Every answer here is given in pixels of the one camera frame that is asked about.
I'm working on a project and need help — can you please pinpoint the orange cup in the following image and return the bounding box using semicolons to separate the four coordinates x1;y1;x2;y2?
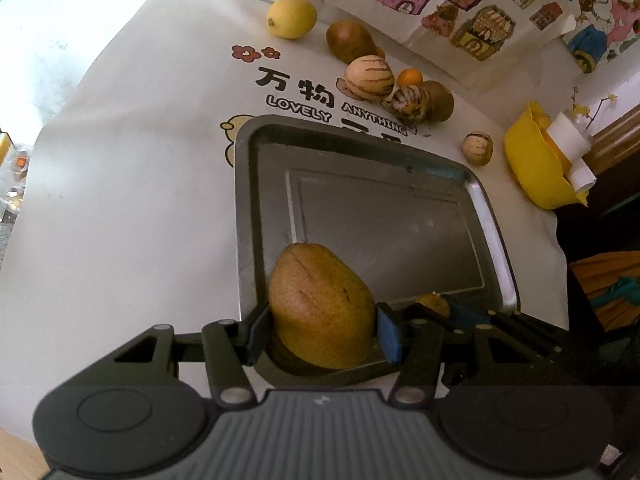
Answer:
547;135;572;172

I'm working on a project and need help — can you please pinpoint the yellow-brown pear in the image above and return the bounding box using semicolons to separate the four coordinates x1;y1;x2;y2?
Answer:
268;242;377;371

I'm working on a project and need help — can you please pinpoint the yellow plastic bowl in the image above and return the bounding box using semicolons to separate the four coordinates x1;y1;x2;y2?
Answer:
504;101;591;210

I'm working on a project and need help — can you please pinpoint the large brown kiwi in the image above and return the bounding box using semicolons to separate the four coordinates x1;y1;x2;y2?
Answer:
422;80;456;123

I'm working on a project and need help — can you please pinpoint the clear plastic bag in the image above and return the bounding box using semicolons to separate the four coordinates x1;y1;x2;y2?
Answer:
0;145;32;222

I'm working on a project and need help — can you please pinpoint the small yellow fruit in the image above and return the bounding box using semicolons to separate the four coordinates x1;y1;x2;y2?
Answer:
416;292;451;318

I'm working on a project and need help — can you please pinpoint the orange and teal cloth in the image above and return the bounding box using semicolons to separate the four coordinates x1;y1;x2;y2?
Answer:
567;250;640;333

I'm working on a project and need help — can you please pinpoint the large pale striped melon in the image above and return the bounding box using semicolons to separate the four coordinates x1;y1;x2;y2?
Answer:
343;55;396;101

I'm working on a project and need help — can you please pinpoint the dark brown mango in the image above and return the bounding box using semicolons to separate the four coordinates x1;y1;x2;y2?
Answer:
326;19;378;65

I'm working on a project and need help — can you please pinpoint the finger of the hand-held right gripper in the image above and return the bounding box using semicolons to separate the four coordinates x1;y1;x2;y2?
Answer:
442;296;572;367

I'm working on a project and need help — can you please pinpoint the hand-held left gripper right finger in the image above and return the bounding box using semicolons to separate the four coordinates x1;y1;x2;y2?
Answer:
376;302;507;407

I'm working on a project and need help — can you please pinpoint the dark striped melon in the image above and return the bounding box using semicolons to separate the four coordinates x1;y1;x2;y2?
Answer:
382;85;431;126

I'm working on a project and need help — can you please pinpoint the yellow flower sprig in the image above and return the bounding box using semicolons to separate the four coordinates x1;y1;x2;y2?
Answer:
569;86;621;126

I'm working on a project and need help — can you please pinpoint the brown wooden board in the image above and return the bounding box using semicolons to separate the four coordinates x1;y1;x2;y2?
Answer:
582;105;640;173

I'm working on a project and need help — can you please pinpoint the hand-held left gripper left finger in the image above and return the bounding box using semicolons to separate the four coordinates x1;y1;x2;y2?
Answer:
112;304;273;407

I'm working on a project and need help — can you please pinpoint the white printed tablecloth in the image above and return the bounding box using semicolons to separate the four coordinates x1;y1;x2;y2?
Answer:
10;0;572;461

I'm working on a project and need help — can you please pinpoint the grey metal tray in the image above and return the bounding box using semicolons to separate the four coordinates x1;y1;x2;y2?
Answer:
234;114;521;388

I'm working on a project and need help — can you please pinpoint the small pale striped melon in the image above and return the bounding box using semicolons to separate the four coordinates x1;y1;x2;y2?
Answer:
461;131;495;165

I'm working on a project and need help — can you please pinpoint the yellow lemon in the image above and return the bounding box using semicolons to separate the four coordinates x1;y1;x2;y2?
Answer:
266;0;319;40

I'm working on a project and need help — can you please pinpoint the cartoon bear wall poster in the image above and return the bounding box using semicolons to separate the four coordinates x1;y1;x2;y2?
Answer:
547;0;640;76

